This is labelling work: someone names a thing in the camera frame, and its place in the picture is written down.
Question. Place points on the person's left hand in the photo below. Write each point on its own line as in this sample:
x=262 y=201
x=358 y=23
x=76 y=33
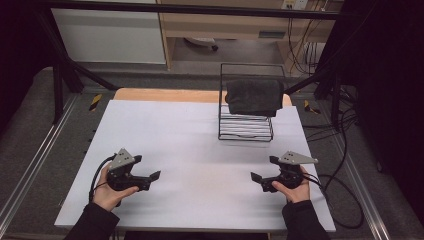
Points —
x=106 y=195

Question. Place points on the black metal stand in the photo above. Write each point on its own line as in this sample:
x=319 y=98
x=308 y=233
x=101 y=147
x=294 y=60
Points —
x=63 y=76
x=328 y=83

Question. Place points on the yellow black tape strip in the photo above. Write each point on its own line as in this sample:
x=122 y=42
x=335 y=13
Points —
x=311 y=107
x=95 y=102

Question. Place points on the aluminium rail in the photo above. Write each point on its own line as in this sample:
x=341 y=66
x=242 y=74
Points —
x=36 y=156
x=363 y=190

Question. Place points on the black curtain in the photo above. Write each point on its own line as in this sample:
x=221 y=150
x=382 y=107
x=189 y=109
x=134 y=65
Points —
x=390 y=100
x=20 y=60

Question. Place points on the white cabinet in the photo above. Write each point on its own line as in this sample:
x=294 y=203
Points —
x=106 y=36

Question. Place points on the black horizontal frame bar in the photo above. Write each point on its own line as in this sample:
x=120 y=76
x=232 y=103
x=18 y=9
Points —
x=200 y=10

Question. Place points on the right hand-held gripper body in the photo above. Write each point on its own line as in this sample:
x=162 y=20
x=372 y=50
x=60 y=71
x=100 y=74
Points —
x=290 y=170

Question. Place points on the white wall socket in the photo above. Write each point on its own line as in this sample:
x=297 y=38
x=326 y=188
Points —
x=295 y=4

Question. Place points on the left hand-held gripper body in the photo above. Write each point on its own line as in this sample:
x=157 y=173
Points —
x=121 y=170

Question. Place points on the light wooden desk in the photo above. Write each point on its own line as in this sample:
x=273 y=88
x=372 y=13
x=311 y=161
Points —
x=233 y=28

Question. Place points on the person's right hand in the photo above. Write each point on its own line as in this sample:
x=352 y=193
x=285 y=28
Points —
x=298 y=193

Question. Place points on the dark grey towel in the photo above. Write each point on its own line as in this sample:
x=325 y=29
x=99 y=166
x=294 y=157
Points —
x=255 y=96

